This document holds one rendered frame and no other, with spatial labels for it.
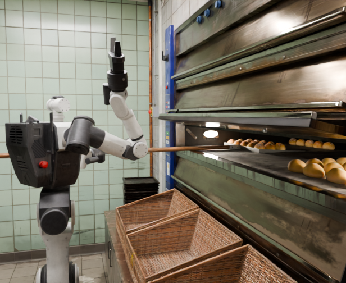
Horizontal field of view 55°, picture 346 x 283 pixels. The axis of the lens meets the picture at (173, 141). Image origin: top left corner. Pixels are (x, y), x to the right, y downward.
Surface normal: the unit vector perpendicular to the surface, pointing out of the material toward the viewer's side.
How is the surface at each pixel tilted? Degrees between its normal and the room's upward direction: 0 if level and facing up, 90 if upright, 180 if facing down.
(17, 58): 90
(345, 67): 70
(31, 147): 90
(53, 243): 82
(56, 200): 45
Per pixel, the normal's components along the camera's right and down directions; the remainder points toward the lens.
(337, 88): -0.90, -0.32
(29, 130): 0.77, 0.05
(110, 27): 0.27, 0.07
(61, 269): 0.26, -0.29
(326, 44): -0.96, 0.02
